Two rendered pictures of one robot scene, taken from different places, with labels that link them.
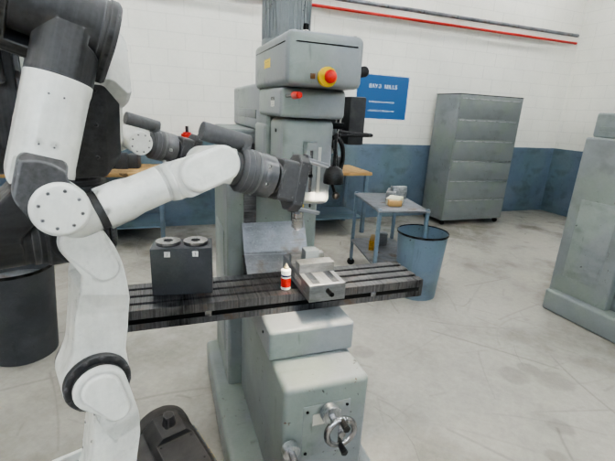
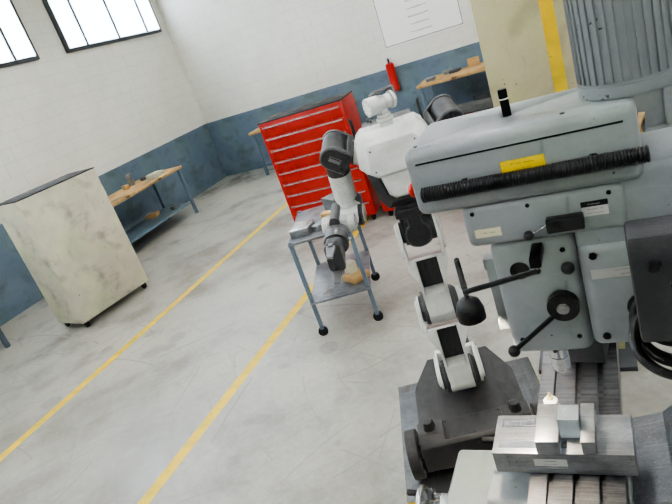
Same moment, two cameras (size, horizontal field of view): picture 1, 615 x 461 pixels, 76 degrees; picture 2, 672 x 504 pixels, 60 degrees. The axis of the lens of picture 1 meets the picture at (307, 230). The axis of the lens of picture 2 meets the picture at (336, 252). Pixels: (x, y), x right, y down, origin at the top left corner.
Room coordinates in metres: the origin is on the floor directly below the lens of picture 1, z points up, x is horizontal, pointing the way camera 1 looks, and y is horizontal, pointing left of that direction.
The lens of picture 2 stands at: (2.21, -1.13, 2.19)
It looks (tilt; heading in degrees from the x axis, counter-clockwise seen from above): 20 degrees down; 139
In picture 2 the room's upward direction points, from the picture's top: 19 degrees counter-clockwise
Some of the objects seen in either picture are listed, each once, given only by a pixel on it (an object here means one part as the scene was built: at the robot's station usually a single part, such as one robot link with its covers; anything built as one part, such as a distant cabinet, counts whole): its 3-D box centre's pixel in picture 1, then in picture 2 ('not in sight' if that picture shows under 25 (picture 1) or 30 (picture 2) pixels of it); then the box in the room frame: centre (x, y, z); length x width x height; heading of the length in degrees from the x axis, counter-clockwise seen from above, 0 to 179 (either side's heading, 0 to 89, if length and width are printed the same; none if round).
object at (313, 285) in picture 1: (311, 270); (561, 437); (1.54, -0.03, 1.01); 0.35 x 0.15 x 0.11; 21
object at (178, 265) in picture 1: (183, 264); (585, 318); (1.43, 0.48, 1.06); 0.22 x 0.12 x 0.20; 103
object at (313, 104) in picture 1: (299, 103); (544, 197); (1.59, 0.06, 1.68); 0.34 x 0.24 x 0.10; 20
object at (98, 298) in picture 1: (87, 308); (430, 270); (0.82, 0.50, 1.19); 0.18 x 0.15 x 0.47; 39
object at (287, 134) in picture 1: (299, 160); (544, 277); (1.55, 0.04, 1.47); 0.21 x 0.19 x 0.32; 110
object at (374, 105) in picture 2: not in sight; (379, 106); (0.83, 0.48, 1.88); 0.10 x 0.07 x 0.09; 64
